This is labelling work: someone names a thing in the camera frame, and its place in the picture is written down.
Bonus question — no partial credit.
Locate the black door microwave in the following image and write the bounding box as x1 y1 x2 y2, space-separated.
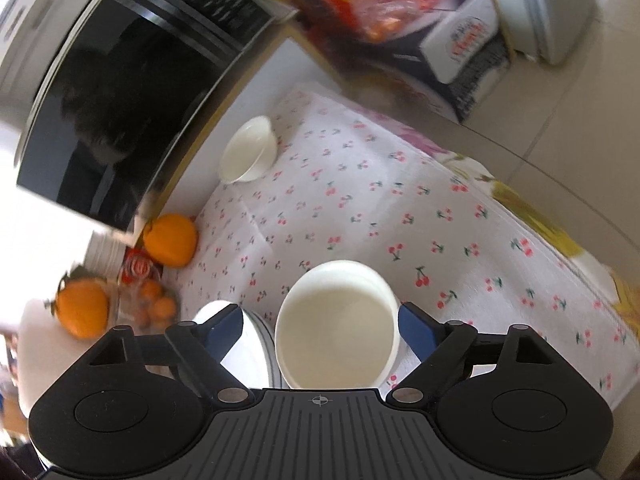
0 0 301 235

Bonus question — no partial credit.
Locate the stack of white dishes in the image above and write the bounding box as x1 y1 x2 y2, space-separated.
82 232 132 281

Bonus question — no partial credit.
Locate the cream bowl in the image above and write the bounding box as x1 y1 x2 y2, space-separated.
275 262 401 391
218 115 279 184

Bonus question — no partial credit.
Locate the white refrigerator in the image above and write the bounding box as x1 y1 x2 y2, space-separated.
492 0 617 67

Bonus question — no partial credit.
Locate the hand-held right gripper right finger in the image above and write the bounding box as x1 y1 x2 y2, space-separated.
386 301 553 407

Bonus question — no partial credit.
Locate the clear bag of small oranges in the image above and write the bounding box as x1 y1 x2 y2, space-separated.
116 279 179 335

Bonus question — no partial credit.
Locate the cherry print tablecloth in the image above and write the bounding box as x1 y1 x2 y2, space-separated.
175 82 640 411

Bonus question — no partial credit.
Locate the printed cardboard box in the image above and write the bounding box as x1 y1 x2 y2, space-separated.
350 0 512 124

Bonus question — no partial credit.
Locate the white kitchen appliance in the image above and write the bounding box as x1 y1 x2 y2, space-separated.
15 300 68 413

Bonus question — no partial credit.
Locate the large orange with leaves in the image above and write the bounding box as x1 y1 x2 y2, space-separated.
47 270 111 339

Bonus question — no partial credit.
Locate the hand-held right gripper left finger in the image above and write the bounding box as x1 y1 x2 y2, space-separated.
90 304 253 408

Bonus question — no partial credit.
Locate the red labelled can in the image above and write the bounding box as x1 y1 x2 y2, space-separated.
120 247 163 287

